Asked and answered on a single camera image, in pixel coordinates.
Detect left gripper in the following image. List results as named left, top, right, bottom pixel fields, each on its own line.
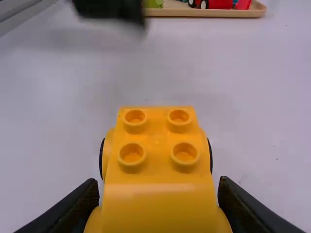
left=71, top=0, right=148, bottom=27

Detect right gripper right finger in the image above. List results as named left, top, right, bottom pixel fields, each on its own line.
left=217, top=176, right=307, bottom=233

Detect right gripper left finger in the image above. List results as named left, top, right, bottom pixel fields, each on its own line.
left=14, top=178, right=101, bottom=233

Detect yellow toy car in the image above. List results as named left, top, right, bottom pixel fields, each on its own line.
left=98, top=105, right=234, bottom=233

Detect green toy brick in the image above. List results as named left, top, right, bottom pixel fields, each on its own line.
left=143, top=0, right=165, bottom=9

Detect tan tray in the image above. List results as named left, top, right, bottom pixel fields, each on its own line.
left=142, top=0, right=267, bottom=18

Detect red toy car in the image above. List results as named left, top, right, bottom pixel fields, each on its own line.
left=187, top=0, right=234, bottom=10

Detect pink toy brick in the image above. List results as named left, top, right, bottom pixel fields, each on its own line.
left=233, top=0, right=252, bottom=11

